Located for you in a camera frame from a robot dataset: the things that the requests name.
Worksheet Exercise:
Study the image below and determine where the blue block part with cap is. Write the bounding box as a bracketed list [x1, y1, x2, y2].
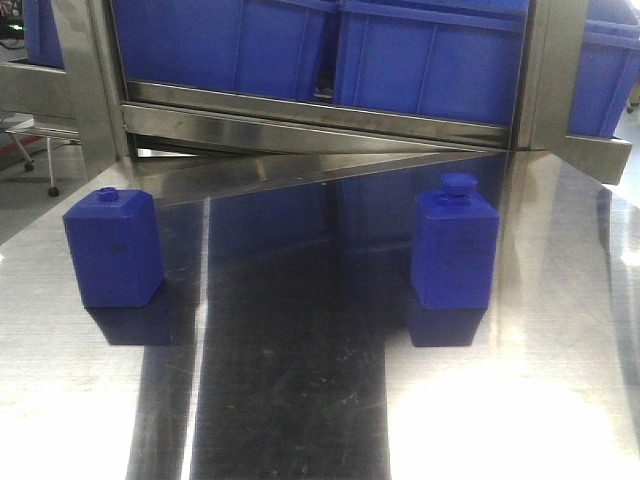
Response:
[411, 172, 499, 310]

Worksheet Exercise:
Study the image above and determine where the stainless steel shelf rack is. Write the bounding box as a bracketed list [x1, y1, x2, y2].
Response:
[1, 1, 631, 183]

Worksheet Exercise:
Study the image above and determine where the blue block part left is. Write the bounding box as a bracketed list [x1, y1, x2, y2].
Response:
[63, 187, 165, 308]

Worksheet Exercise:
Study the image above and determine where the blue bin centre left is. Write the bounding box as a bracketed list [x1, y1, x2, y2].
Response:
[112, 1, 338, 101]

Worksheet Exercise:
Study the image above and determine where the blue bin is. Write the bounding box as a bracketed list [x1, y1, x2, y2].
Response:
[112, 1, 338, 101]
[333, 1, 526, 126]
[568, 1, 639, 138]
[22, 0, 64, 69]

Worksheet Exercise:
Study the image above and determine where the blue bin centre right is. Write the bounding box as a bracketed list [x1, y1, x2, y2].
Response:
[333, 1, 526, 126]

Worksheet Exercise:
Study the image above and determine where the blue bin far right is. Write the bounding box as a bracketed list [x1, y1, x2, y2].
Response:
[568, 1, 639, 138]

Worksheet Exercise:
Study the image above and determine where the blue bin far left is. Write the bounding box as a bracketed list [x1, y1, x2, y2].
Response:
[22, 0, 64, 69]

